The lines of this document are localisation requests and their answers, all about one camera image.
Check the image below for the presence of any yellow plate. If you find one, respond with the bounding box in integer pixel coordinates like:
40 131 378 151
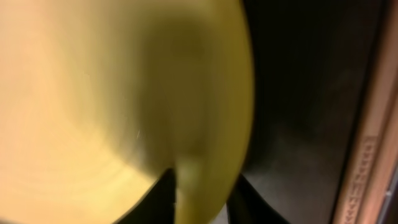
1 1 254 223

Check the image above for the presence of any dark brown serving tray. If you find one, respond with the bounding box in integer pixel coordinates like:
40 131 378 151
242 0 387 223

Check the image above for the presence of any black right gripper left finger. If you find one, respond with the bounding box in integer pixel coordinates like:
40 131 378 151
116 169 176 224

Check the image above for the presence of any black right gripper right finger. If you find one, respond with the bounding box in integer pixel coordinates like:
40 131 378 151
226 174 289 224

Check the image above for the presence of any wooden chopstick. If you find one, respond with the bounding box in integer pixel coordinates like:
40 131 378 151
333 1 397 224

